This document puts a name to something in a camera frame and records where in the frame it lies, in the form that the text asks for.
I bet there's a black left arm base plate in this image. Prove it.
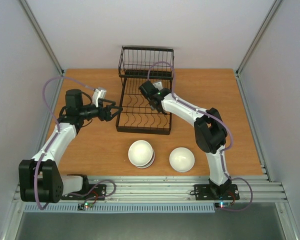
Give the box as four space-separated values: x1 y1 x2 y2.
60 183 107 201

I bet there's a green circuit board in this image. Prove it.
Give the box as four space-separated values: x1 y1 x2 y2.
77 202 94 211
214 201 233 209

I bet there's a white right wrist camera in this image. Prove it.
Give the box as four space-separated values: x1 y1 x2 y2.
153 81 163 91

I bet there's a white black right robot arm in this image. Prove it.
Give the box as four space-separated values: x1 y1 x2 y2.
139 80 232 199

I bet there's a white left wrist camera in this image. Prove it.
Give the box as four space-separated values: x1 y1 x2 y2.
92 87 107 107

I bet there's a black wire dish rack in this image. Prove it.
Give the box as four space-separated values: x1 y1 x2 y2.
116 45 175 135

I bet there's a right green circuit board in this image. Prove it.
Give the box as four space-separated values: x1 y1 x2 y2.
214 201 233 209

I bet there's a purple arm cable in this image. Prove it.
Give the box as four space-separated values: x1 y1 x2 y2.
147 61 253 213
33 76 117 211

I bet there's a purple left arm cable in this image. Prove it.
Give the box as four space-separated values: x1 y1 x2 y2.
33 76 117 211

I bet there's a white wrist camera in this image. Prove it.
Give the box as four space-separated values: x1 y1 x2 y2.
153 81 163 91
92 87 107 107

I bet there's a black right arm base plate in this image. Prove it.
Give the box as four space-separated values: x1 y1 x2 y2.
193 184 240 201

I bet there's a left green circuit board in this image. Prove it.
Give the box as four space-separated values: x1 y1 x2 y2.
77 202 94 211

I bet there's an orange bowl white inside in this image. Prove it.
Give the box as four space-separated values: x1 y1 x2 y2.
128 140 155 169

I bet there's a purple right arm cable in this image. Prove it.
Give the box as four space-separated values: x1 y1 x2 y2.
147 61 253 213

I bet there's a grey slotted cable duct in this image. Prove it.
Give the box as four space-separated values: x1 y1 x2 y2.
23 202 216 214

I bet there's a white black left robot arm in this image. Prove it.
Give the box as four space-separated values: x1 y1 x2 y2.
18 87 123 205

